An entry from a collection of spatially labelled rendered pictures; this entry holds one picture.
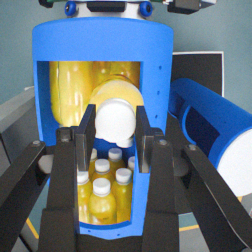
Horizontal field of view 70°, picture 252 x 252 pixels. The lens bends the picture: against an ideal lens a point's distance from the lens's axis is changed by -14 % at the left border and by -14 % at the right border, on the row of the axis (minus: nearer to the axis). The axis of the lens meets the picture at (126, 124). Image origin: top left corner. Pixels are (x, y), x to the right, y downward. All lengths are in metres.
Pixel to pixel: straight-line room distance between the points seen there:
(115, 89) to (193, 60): 1.26
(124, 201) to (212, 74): 1.20
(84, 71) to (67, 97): 0.06
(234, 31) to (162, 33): 1.47
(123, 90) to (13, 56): 1.56
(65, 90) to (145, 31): 0.19
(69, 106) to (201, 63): 1.20
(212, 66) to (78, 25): 1.30
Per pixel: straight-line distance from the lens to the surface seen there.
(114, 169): 0.60
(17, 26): 1.74
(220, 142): 0.68
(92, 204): 0.49
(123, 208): 0.54
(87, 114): 0.17
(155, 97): 0.35
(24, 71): 1.71
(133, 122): 0.19
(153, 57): 0.33
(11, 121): 0.95
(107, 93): 0.22
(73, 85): 0.40
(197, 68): 1.48
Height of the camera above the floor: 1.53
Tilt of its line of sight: 68 degrees down
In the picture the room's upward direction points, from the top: 175 degrees clockwise
